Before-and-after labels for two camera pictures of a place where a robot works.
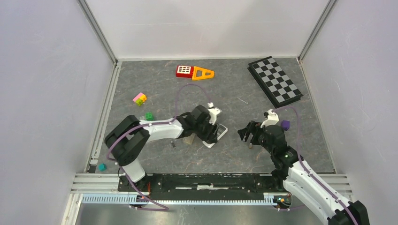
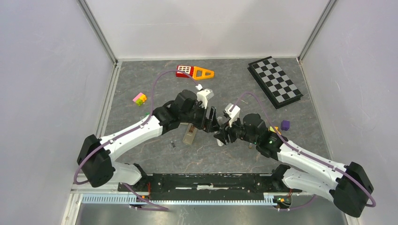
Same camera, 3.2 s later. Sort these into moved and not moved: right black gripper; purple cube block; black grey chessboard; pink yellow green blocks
Moved: right black gripper
Not moved: pink yellow green blocks; black grey chessboard; purple cube block
